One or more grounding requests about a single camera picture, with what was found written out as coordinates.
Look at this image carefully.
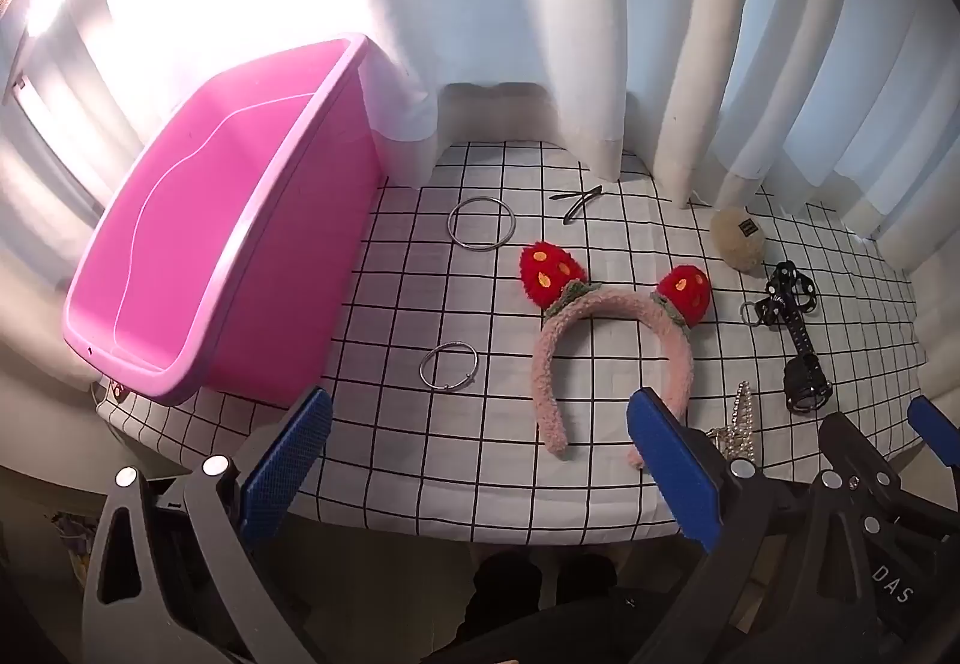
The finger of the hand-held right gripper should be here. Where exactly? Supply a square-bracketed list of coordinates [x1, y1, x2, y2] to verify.
[817, 412, 905, 541]
[906, 397, 960, 467]

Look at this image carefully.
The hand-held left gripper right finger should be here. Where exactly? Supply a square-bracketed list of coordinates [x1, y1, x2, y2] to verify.
[627, 386, 852, 664]

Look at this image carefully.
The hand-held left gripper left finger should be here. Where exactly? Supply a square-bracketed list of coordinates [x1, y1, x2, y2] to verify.
[81, 387, 334, 664]

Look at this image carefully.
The pearl hair claw clip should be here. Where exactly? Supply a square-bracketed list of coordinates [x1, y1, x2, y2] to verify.
[709, 379, 758, 462]

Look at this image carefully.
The black wrist watch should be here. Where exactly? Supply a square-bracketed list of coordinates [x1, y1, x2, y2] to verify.
[739, 261, 833, 417]

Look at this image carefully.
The pink strawberry plush headband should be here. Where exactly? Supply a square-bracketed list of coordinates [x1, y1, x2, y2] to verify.
[520, 241, 711, 471]

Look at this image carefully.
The pink plastic basin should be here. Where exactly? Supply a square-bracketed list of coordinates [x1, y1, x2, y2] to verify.
[62, 34, 387, 408]

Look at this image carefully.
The white checked tablecloth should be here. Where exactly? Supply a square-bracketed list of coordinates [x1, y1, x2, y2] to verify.
[94, 139, 931, 546]

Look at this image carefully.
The beige fluffy hair clip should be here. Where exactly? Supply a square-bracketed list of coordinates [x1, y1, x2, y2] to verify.
[710, 205, 767, 271]

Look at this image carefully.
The black hairpin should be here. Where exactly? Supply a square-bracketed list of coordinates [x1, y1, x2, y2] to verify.
[549, 185, 605, 224]

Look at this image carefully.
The small metal ring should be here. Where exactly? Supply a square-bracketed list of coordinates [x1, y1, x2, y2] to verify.
[418, 342, 478, 393]

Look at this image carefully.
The large metal ring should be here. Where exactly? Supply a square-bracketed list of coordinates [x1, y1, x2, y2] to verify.
[447, 197, 515, 252]

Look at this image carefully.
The white window frame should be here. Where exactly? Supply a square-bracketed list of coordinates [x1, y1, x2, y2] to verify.
[0, 26, 106, 215]

